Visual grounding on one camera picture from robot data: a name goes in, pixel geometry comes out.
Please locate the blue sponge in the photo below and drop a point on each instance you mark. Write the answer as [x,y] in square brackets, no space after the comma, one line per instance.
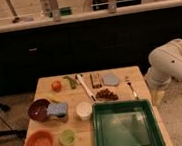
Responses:
[57,109]

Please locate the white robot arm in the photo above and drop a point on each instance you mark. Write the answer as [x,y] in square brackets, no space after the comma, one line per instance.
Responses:
[165,64]

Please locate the dark maroon bowl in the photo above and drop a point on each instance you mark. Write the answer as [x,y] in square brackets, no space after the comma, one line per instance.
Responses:
[38,110]

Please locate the brown wooden block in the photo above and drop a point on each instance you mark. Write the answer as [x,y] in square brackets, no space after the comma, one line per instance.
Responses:
[96,82]

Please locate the green chili pepper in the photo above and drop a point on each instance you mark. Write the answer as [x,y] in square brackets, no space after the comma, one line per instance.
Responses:
[71,81]

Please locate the bunch of red grapes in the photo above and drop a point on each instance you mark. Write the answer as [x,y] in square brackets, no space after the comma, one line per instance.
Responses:
[106,94]

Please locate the red tomato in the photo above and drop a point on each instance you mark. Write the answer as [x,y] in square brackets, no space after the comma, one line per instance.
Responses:
[56,86]

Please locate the white cup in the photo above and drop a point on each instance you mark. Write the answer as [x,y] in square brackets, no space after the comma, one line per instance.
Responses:
[84,110]

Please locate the small dark metal cup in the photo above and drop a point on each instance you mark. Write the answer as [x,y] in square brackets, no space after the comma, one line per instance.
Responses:
[63,117]

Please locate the green plastic tray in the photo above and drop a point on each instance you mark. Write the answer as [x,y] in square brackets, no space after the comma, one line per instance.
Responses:
[126,123]

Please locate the green box on counter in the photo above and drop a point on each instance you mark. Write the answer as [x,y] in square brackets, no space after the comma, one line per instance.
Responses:
[66,11]

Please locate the small green cup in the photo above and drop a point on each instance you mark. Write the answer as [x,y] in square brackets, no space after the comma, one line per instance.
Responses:
[67,137]

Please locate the white handled knife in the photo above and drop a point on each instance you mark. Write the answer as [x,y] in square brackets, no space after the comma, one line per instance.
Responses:
[88,91]

